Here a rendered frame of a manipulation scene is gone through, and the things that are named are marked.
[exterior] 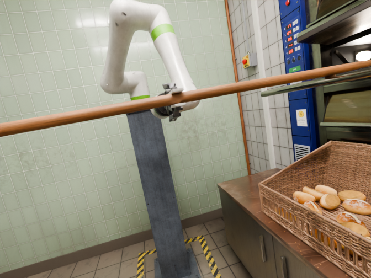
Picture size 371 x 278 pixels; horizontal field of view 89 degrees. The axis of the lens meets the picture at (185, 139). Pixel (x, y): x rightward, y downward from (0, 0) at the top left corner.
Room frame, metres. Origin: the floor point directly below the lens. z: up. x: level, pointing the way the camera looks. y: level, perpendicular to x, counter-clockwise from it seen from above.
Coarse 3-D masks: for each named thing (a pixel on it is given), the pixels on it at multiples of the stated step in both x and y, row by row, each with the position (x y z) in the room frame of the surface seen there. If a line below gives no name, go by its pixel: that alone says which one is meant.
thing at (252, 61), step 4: (244, 56) 1.65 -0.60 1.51; (248, 56) 1.59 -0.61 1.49; (252, 56) 1.59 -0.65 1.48; (256, 56) 1.60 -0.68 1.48; (248, 60) 1.59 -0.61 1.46; (252, 60) 1.59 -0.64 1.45; (256, 60) 1.59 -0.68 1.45; (248, 64) 1.59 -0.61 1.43; (252, 64) 1.59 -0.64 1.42; (256, 64) 1.59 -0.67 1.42; (244, 68) 1.67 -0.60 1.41
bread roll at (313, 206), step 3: (306, 201) 0.82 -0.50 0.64; (309, 201) 0.80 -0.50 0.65; (312, 201) 0.80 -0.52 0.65; (306, 204) 0.80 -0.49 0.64; (309, 204) 0.79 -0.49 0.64; (312, 204) 0.78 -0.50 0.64; (315, 204) 0.78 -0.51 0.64; (312, 207) 0.77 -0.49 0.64; (315, 207) 0.76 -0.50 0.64; (318, 207) 0.76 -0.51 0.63; (315, 210) 0.76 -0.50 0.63; (318, 210) 0.75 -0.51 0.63; (321, 213) 0.75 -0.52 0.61
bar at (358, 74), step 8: (344, 72) 0.59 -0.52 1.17; (352, 72) 0.57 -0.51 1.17; (360, 72) 0.54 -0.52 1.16; (368, 72) 0.52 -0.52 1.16; (312, 80) 0.70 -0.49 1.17; (320, 80) 0.67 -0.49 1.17; (328, 80) 0.64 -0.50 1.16; (336, 80) 0.61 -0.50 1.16; (344, 80) 0.59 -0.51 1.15; (352, 80) 0.57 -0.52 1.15; (280, 88) 0.86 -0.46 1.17; (288, 88) 0.81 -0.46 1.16; (296, 88) 0.77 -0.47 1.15; (304, 88) 0.74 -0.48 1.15; (264, 96) 0.98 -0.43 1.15
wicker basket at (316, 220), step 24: (336, 144) 0.96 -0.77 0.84; (360, 144) 0.86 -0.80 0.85; (288, 168) 0.93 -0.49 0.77; (312, 168) 0.96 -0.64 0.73; (336, 168) 0.94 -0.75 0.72; (360, 168) 0.83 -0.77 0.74; (264, 192) 0.85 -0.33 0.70; (288, 192) 0.92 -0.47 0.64; (288, 216) 0.72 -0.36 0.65; (312, 216) 0.60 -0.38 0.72; (336, 216) 0.75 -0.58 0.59; (360, 216) 0.72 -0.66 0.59; (312, 240) 0.61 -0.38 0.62; (336, 240) 0.52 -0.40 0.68; (360, 240) 0.46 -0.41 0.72; (336, 264) 0.53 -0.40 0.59; (360, 264) 0.52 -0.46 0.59
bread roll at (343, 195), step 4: (340, 192) 0.85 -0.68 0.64; (344, 192) 0.83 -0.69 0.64; (348, 192) 0.82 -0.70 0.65; (352, 192) 0.81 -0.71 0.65; (356, 192) 0.80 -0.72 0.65; (360, 192) 0.79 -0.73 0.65; (340, 196) 0.83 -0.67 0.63; (344, 196) 0.81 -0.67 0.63; (348, 196) 0.80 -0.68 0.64; (352, 196) 0.79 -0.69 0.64; (356, 196) 0.78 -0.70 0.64; (360, 196) 0.78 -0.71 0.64; (364, 196) 0.77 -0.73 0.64; (344, 200) 0.81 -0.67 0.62; (364, 200) 0.77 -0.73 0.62
